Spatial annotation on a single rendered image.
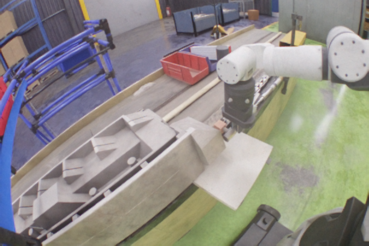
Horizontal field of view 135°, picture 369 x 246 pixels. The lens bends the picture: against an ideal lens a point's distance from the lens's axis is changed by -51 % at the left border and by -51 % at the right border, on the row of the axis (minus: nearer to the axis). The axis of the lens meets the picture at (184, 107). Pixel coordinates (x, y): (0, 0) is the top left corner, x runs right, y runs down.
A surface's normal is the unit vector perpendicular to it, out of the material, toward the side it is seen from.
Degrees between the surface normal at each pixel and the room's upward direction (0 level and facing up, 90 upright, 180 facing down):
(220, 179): 0
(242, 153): 0
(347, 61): 87
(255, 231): 0
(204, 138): 54
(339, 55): 87
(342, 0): 90
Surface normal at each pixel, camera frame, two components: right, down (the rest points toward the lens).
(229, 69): -0.69, 0.55
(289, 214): -0.18, -0.75
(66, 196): 0.29, -0.95
